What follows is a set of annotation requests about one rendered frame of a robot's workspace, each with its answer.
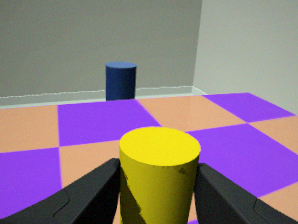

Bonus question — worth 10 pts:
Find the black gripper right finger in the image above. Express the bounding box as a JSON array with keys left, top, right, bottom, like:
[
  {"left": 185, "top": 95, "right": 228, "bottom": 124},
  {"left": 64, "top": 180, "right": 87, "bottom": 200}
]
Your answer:
[{"left": 193, "top": 163, "right": 298, "bottom": 224}]

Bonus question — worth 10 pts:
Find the yellow cylinder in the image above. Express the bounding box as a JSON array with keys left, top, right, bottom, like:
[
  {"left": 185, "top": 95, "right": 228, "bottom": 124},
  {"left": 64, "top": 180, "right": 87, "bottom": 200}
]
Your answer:
[{"left": 118, "top": 127, "right": 201, "bottom": 224}]

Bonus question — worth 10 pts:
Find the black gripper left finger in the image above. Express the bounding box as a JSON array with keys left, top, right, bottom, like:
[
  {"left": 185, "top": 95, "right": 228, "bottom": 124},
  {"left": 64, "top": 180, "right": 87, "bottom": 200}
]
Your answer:
[{"left": 0, "top": 159, "right": 121, "bottom": 224}]

